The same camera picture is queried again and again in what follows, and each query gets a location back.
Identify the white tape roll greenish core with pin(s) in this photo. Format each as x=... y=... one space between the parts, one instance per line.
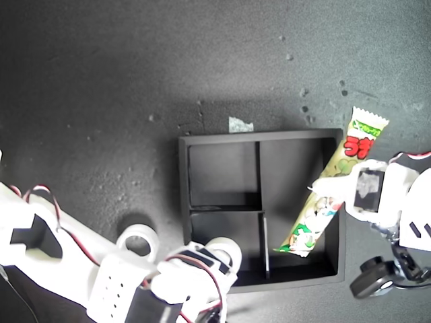
x=225 y=243

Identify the green printed snack bar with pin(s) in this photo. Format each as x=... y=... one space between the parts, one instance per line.
x=357 y=148

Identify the white tape roll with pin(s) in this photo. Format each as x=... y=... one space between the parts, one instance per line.
x=148 y=233

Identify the black compartment tray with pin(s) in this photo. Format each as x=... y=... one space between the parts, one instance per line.
x=222 y=171

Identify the torn masking tape scrap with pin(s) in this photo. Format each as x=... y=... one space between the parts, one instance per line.
x=239 y=125

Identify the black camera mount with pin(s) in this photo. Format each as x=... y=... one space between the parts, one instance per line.
x=407 y=262

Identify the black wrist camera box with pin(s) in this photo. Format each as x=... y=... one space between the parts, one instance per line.
x=370 y=282

